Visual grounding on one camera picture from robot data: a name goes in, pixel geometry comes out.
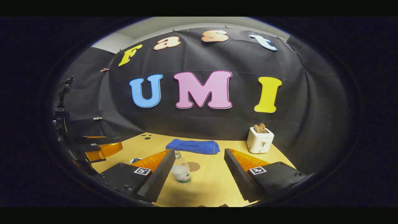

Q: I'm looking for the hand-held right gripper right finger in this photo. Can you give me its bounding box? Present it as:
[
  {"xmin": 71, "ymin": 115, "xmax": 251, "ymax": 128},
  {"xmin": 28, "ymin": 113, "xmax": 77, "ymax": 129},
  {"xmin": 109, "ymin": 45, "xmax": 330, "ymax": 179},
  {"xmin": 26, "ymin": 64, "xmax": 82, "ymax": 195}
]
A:
[{"xmin": 224, "ymin": 148, "xmax": 314, "ymax": 203}]

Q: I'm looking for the blue towel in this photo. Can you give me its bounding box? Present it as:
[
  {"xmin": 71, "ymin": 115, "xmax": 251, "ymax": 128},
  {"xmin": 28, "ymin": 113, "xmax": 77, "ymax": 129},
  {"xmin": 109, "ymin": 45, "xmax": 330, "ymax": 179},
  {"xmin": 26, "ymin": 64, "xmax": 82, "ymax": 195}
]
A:
[{"xmin": 165, "ymin": 139, "xmax": 220, "ymax": 155}]

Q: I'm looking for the clear plastic water bottle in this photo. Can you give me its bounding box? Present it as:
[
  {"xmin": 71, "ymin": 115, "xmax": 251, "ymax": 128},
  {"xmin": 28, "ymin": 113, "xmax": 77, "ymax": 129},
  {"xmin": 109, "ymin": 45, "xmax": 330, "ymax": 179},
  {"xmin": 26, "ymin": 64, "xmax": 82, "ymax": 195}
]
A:
[{"xmin": 170, "ymin": 151, "xmax": 192, "ymax": 184}]

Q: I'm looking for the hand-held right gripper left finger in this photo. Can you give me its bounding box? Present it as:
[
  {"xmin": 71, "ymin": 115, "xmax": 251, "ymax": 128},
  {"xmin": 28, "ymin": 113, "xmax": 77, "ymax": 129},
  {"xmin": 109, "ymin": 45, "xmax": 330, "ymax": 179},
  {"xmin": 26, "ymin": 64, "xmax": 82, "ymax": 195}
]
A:
[{"xmin": 95, "ymin": 149, "xmax": 176, "ymax": 203}]

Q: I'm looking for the black backdrop cloth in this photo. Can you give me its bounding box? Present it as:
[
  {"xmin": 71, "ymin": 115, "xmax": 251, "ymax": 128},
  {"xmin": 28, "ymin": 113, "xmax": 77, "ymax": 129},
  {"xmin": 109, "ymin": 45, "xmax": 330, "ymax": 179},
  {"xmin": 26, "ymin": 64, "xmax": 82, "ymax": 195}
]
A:
[{"xmin": 51, "ymin": 27, "xmax": 352, "ymax": 175}]

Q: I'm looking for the white toaster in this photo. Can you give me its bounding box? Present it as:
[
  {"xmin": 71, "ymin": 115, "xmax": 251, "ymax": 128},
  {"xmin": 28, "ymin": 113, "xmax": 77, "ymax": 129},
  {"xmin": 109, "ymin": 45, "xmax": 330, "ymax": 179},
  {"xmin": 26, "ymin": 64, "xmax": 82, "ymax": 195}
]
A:
[{"xmin": 247, "ymin": 126, "xmax": 275, "ymax": 154}]

